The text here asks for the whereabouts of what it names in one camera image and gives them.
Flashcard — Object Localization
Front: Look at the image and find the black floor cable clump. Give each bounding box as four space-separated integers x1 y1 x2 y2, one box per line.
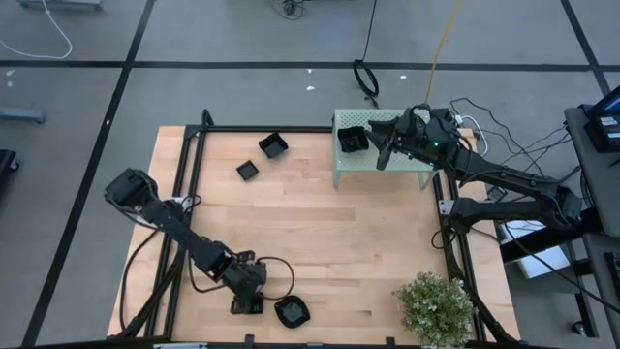
269 0 305 21

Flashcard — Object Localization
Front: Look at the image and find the white box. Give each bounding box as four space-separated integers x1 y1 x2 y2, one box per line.
497 216 573 281

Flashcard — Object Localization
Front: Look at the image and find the black floor caster base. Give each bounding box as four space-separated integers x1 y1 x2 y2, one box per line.
0 148 20 175

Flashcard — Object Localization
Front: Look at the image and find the small black power adapter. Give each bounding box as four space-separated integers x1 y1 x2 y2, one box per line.
486 183 509 202

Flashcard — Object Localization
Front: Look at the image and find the grey desk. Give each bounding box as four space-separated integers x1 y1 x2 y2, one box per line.
564 104 620 349

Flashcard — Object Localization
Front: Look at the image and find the black wavy square plate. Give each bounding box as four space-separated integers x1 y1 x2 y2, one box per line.
258 131 291 160
336 125 371 154

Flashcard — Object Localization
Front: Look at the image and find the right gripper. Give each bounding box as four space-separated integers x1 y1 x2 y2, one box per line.
365 107 461 171

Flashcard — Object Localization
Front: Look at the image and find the dark brown floor cable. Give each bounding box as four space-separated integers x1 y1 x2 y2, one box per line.
118 227 164 335

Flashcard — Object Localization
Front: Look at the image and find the pale green perforated metal stand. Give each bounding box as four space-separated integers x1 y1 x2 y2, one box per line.
331 108 441 191

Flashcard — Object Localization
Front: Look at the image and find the blue-screen monitor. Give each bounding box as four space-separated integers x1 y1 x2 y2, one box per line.
602 85 620 116

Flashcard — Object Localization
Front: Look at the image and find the black small square plate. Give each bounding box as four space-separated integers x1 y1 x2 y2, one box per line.
235 159 261 182

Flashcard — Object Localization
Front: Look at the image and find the black desk leg bar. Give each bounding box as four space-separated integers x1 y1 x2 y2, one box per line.
498 206 605 264

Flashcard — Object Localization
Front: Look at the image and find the white plug cable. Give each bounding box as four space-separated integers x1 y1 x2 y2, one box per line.
454 113 485 142

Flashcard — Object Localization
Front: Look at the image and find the black labelled device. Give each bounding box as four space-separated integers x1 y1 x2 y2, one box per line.
583 113 620 155

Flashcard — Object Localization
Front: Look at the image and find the white floor cable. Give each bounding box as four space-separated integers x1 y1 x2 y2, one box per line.
0 0 74 60

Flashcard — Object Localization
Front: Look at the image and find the black hanging cable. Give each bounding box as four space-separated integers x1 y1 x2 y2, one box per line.
352 0 382 109

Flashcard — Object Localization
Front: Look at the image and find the grey floor bar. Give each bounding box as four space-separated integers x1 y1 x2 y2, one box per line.
0 107 47 125

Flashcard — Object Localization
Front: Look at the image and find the yellow hanging cable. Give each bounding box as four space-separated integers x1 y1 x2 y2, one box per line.
423 0 462 106

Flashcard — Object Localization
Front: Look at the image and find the black round mini plate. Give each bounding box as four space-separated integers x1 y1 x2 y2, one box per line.
273 294 312 330

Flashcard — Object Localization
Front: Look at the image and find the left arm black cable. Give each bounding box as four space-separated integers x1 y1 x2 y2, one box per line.
187 255 296 301

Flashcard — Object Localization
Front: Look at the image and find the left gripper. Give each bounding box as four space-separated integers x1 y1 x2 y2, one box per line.
212 244 267 315

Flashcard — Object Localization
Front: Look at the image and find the green artificial potted plant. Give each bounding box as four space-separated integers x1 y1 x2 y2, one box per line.
392 270 477 349

